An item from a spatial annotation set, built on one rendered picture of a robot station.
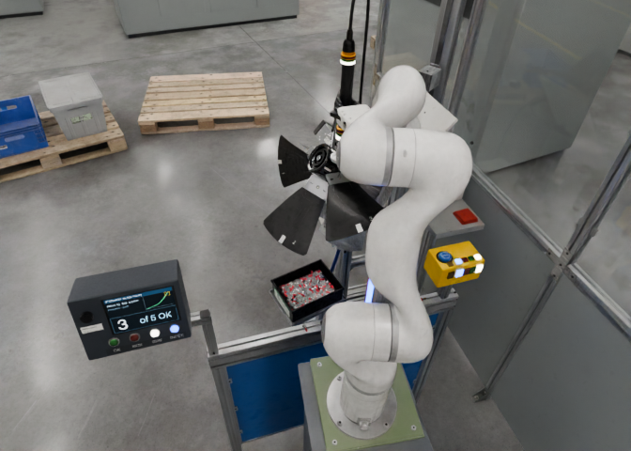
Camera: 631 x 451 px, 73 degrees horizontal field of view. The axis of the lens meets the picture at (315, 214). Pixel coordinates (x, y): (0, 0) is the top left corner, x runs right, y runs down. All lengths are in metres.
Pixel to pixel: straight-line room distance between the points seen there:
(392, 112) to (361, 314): 0.40
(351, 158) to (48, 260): 2.79
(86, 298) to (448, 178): 0.87
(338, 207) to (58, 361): 1.83
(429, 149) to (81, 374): 2.26
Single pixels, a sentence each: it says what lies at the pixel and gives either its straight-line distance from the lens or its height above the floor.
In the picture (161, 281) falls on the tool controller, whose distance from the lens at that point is 1.15.
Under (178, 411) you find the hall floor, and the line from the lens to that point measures 2.38.
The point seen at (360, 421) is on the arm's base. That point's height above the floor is 0.98.
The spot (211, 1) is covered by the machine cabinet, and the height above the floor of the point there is 0.37.
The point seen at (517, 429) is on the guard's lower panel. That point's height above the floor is 0.10.
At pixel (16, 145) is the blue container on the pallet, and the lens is 4.18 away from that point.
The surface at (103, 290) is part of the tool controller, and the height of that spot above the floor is 1.25.
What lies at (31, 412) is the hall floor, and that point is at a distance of 2.64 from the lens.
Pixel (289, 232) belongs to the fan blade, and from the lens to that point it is 1.64.
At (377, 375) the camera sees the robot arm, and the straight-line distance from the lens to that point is 1.03.
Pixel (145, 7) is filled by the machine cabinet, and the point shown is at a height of 0.38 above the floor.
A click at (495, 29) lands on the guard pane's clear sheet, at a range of 1.94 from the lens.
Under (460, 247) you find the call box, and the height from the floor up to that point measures 1.07.
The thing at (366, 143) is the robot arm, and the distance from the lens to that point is 0.70.
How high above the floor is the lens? 2.09
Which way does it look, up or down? 41 degrees down
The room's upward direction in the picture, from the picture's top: 2 degrees clockwise
